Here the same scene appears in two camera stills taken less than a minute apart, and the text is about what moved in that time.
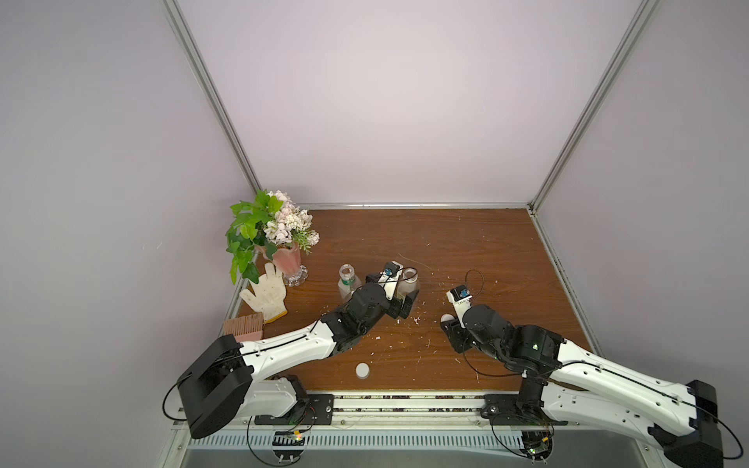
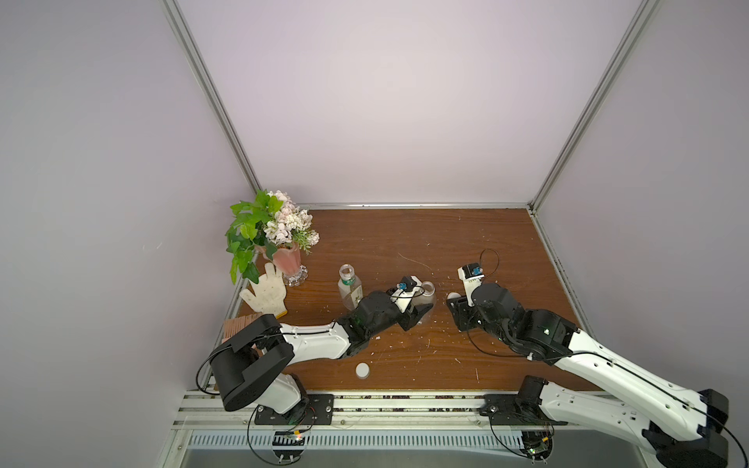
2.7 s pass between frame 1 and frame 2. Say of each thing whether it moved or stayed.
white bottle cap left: stayed
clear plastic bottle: moved
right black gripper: moved
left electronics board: stayed
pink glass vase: stayed
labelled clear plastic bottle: stayed
